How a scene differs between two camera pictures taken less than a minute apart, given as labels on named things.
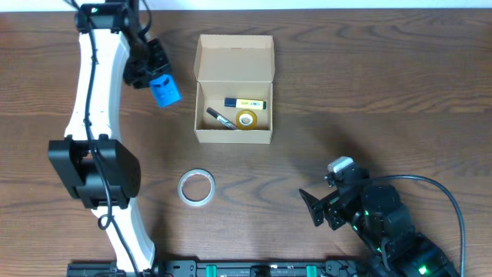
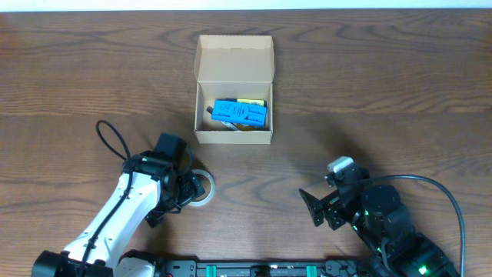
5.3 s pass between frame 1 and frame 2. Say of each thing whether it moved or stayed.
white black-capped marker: stayed
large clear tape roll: stayed
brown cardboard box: stayed
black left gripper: moved
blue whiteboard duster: moved
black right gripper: stayed
